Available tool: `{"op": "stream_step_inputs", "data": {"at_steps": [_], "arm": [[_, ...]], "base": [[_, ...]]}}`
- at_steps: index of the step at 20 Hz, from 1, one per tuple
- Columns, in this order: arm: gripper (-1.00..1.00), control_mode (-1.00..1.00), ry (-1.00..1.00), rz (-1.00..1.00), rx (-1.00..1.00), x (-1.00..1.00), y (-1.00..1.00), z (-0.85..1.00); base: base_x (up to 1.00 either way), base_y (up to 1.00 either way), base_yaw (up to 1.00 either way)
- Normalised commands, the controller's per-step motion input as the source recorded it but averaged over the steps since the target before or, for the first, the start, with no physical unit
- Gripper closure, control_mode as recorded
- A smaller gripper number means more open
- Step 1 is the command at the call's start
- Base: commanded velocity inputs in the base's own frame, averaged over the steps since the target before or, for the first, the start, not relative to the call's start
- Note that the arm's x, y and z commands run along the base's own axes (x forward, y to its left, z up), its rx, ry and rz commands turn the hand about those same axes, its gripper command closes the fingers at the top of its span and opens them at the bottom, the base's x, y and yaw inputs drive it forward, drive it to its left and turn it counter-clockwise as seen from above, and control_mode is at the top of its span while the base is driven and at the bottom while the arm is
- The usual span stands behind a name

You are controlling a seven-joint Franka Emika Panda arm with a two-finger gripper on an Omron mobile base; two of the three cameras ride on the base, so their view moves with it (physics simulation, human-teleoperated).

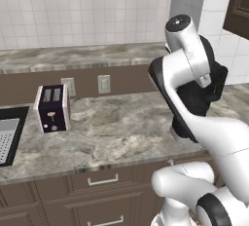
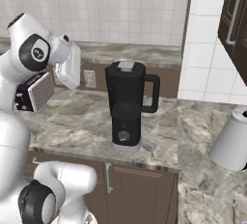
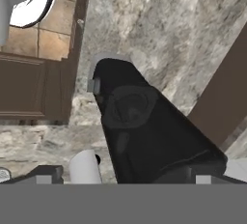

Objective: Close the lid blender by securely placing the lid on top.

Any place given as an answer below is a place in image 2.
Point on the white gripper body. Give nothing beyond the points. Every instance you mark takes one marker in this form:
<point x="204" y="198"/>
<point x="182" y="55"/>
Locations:
<point x="72" y="68"/>

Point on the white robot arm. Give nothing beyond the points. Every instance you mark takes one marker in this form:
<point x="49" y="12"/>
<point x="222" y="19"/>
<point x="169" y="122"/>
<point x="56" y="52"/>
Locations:
<point x="14" y="144"/>

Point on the black blender lid grey cap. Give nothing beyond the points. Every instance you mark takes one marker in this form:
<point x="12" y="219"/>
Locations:
<point x="126" y="66"/>

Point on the black blender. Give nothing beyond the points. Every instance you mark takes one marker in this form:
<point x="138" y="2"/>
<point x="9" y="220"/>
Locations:
<point x="126" y="105"/>

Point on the black toaster with grey side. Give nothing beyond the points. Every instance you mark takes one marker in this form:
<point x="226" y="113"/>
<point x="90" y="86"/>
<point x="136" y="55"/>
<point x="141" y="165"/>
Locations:
<point x="40" y="91"/>

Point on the brown base cupboard door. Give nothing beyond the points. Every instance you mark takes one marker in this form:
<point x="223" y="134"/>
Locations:
<point x="141" y="195"/>
<point x="91" y="165"/>

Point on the white kettle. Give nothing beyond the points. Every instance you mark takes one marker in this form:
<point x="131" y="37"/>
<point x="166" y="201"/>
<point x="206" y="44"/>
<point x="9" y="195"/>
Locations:
<point x="230" y="142"/>

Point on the white wall socket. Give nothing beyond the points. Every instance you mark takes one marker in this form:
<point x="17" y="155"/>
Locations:
<point x="89" y="78"/>

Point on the dark brown wall cupboard door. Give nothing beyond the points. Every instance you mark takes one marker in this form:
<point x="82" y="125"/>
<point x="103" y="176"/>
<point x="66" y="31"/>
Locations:
<point x="239" y="31"/>

